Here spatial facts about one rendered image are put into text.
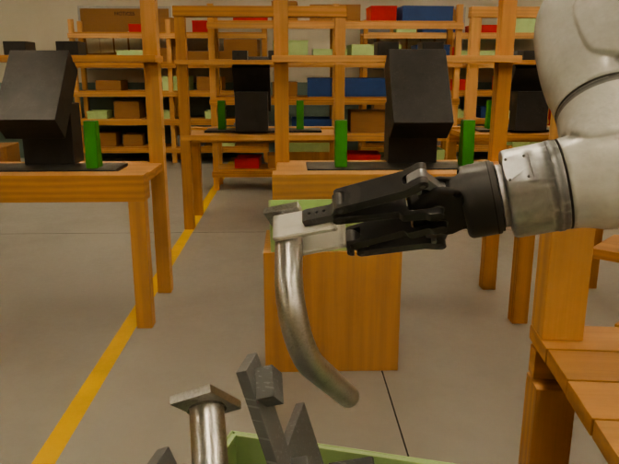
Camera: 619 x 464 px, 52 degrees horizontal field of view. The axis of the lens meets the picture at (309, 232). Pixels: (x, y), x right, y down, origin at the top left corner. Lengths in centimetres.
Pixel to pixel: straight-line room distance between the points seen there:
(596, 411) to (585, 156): 70
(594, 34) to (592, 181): 16
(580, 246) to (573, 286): 9
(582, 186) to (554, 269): 83
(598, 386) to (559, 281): 25
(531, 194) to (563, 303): 87
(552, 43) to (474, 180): 18
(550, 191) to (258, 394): 35
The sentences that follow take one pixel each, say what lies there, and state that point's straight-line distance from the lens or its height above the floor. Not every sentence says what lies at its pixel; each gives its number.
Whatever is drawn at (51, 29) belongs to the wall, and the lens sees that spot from 1158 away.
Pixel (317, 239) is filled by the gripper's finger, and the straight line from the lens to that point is 70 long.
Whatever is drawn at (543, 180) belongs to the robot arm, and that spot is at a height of 136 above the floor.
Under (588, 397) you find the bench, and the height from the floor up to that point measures 88.
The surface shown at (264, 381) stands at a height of 114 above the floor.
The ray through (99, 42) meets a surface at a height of 188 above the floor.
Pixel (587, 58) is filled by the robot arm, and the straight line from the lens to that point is 70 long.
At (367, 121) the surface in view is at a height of 83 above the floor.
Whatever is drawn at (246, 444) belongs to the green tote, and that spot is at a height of 95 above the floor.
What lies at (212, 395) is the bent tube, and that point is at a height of 119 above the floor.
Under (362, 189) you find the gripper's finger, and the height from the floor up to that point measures 134.
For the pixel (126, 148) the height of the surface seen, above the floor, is 24.
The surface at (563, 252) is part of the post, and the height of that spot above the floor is 108.
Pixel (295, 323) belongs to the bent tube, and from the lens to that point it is 65.
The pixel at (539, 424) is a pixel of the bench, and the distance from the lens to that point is 160.
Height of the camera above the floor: 146
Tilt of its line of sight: 14 degrees down
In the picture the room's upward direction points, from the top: straight up
